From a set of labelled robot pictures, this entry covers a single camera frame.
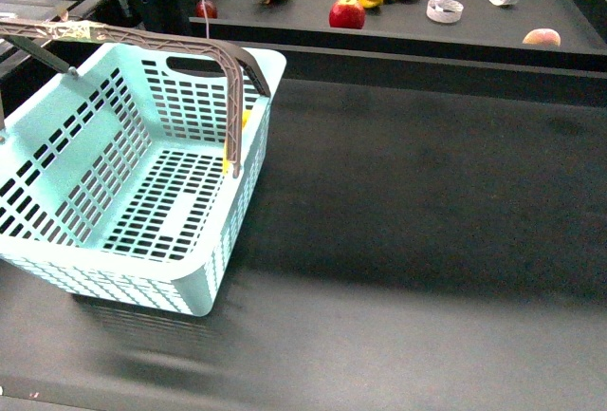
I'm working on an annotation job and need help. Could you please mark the yellow mango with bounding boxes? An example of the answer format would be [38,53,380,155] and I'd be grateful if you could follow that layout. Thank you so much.
[222,109,251,175]

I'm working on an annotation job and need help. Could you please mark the light blue plastic basket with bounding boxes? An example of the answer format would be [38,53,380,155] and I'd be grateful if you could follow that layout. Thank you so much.
[1,19,286,316]

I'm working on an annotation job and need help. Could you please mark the small dark red apple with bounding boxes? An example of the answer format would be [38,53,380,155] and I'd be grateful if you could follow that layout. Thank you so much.
[194,0,218,19]

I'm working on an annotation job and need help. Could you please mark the pink peach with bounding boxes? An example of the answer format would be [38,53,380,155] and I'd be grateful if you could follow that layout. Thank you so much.
[522,28,561,47]

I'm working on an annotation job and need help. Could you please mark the black fruit tray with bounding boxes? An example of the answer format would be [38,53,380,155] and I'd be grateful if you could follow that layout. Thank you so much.
[192,0,606,72]

